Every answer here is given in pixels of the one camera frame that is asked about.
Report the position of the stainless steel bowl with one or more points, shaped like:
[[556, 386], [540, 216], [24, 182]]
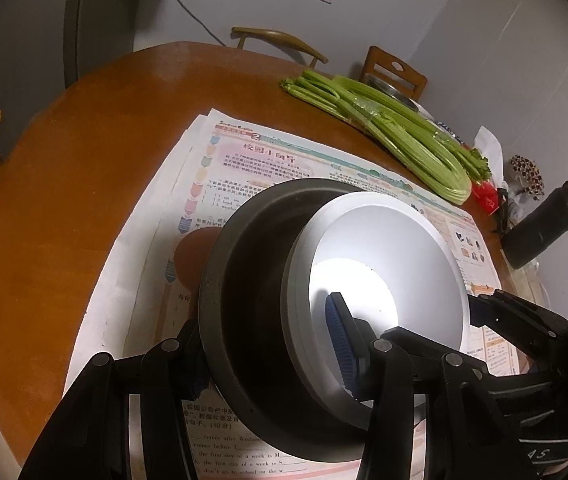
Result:
[[249, 310]]

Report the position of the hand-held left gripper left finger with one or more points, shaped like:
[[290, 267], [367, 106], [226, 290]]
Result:
[[197, 377]]

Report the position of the white tissue paper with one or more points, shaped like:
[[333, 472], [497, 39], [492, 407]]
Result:
[[489, 150]]

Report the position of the celery bunch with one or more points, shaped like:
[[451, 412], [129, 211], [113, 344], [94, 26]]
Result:
[[404, 135]]

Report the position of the red instant noodle bowl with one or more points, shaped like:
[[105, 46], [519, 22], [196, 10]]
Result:
[[379, 240]]

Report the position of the shallow metal dish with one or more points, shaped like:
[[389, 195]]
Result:
[[389, 89]]

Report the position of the printed newspaper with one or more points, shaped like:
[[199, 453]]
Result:
[[274, 160]]

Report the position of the curved wooden chair back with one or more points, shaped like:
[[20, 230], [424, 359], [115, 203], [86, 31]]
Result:
[[274, 37]]

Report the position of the brown white stick bundle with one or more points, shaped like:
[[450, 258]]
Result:
[[526, 175]]

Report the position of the red tissue pack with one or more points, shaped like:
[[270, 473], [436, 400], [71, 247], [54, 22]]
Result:
[[486, 197]]

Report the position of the wooden chair with cutout back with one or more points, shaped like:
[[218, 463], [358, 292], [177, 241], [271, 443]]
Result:
[[389, 67]]

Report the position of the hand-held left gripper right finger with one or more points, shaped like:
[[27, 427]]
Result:
[[344, 340]]

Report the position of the black thermos bottle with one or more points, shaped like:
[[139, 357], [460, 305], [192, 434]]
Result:
[[539, 230]]

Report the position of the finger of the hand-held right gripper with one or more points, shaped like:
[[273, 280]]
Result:
[[514, 315]]

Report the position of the grey refrigerator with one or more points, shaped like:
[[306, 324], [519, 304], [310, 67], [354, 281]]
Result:
[[24, 35]]

